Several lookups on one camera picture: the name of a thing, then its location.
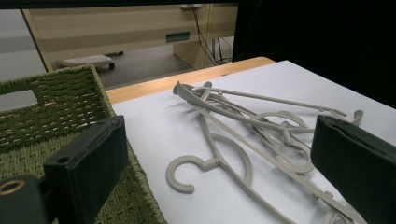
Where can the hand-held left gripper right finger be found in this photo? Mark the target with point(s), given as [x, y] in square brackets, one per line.
[358, 161]

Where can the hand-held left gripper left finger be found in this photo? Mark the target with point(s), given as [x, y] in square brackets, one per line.
[90, 161]

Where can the grey plastic clothes hanger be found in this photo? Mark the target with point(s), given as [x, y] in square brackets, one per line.
[180, 186]
[267, 99]
[295, 169]

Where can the green woven basket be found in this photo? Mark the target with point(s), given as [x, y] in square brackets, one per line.
[62, 102]

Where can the white table cover sheet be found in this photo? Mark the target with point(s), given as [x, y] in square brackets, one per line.
[155, 130]

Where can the low wheeled dolly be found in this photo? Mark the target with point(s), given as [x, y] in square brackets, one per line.
[87, 60]

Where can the black curtain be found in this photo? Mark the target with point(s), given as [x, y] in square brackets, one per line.
[311, 46]

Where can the light wooden desk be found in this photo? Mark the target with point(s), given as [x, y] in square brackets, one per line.
[109, 25]

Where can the white cabinet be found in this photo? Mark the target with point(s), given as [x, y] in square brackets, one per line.
[15, 43]

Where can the white power strip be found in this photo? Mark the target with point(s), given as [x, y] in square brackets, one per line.
[190, 6]

